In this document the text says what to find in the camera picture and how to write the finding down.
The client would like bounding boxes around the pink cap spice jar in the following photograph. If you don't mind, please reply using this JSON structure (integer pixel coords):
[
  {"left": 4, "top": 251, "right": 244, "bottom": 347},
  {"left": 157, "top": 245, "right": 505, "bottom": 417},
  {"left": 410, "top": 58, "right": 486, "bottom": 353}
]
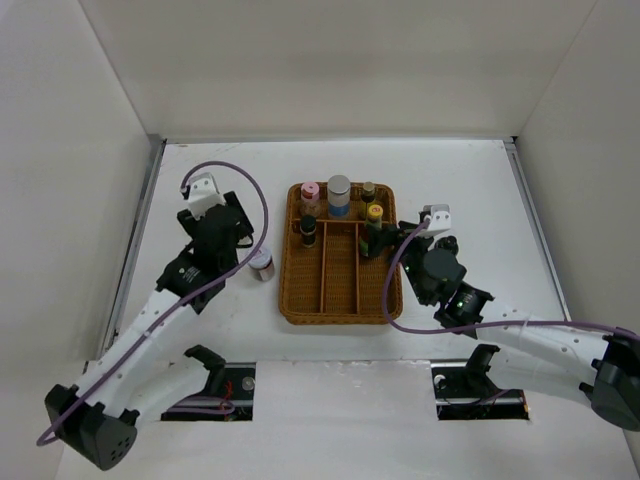
[{"left": 299, "top": 182, "right": 322, "bottom": 218}]

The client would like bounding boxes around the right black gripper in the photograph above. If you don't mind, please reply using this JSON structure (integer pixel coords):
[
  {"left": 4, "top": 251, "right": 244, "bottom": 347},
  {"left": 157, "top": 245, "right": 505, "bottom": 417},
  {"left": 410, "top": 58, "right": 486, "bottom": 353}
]
[{"left": 366, "top": 220, "right": 438, "bottom": 306}]

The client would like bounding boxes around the silver cap blue label shaker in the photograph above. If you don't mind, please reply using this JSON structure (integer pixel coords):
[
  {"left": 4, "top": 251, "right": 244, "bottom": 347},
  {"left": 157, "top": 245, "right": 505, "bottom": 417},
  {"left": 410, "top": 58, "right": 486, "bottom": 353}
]
[{"left": 327, "top": 175, "right": 351, "bottom": 219}]

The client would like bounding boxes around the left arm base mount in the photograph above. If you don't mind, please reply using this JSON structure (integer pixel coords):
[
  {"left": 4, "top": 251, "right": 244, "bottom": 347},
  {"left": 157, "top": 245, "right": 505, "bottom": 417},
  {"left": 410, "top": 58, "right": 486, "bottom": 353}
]
[{"left": 160, "top": 345, "right": 257, "bottom": 422}]

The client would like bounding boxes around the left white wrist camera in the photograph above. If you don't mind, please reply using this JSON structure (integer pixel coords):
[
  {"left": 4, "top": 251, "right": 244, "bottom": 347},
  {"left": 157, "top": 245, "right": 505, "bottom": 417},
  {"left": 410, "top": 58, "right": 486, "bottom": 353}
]
[{"left": 181, "top": 172, "right": 226, "bottom": 220}]

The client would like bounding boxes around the small red label white jar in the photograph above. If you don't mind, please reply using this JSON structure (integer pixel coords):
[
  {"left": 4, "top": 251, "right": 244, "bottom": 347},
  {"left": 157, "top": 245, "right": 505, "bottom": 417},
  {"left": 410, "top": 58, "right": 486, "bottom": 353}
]
[{"left": 248, "top": 247, "right": 275, "bottom": 282}]

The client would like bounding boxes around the black cap pepper bottle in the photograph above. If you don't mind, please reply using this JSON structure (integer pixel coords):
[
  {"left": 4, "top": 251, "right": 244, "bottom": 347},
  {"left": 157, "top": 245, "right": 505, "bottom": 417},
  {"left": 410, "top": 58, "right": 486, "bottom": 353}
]
[{"left": 299, "top": 214, "right": 316, "bottom": 248}]

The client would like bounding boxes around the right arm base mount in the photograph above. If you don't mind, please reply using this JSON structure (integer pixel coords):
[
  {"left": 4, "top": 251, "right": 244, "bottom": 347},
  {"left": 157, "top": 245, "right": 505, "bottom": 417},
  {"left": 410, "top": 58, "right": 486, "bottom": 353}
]
[{"left": 431, "top": 344, "right": 529, "bottom": 421}]

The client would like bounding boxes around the brown wicker divided tray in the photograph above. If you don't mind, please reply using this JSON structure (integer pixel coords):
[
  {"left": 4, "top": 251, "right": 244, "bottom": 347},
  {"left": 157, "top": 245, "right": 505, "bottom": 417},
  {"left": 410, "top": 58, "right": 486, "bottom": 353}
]
[{"left": 279, "top": 182, "right": 389, "bottom": 325}]

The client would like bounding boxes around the red green sauce bottle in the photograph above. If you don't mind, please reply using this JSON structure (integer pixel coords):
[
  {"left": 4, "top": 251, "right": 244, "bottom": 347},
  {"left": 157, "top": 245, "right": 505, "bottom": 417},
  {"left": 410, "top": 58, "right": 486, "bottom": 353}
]
[{"left": 358, "top": 203, "right": 384, "bottom": 258}]

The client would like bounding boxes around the purple cable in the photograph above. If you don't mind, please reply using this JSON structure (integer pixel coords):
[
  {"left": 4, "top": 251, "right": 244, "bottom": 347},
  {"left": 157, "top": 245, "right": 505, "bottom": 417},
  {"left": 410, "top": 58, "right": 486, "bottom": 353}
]
[
  {"left": 380, "top": 219, "right": 640, "bottom": 341},
  {"left": 35, "top": 160, "right": 271, "bottom": 447}
]

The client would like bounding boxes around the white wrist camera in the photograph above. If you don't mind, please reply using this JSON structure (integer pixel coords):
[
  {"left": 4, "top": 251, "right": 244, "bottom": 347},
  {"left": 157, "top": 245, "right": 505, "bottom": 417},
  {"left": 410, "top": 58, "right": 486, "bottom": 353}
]
[
  {"left": 418, "top": 204, "right": 452, "bottom": 238},
  {"left": 181, "top": 172, "right": 226, "bottom": 220}
]

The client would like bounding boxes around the brown cap yellow oil bottle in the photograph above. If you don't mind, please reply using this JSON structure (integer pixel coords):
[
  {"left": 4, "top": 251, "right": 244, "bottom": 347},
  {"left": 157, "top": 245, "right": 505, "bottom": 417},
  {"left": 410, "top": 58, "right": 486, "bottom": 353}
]
[{"left": 358, "top": 181, "right": 377, "bottom": 220}]

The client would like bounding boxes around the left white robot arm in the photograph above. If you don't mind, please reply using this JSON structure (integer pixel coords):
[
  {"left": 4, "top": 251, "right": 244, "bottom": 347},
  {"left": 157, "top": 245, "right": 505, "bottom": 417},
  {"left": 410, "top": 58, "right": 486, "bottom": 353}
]
[{"left": 36, "top": 187, "right": 263, "bottom": 471}]

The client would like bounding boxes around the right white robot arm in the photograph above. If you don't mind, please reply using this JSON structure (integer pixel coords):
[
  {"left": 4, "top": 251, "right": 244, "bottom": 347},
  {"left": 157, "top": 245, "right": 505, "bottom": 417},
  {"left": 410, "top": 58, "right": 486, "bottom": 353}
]
[{"left": 366, "top": 220, "right": 639, "bottom": 431}]

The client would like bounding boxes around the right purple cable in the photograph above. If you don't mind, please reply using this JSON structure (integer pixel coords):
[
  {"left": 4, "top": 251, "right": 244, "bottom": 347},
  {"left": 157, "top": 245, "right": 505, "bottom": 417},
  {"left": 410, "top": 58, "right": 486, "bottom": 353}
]
[{"left": 380, "top": 219, "right": 640, "bottom": 341}]

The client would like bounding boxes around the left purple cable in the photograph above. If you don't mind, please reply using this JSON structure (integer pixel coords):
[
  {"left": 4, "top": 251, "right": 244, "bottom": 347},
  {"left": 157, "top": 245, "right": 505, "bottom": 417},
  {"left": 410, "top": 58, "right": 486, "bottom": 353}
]
[{"left": 35, "top": 160, "right": 271, "bottom": 447}]

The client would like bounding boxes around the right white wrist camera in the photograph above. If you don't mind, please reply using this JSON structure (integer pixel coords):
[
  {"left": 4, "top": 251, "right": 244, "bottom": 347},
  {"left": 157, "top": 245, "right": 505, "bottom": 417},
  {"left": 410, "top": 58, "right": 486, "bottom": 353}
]
[{"left": 418, "top": 204, "right": 452, "bottom": 238}]

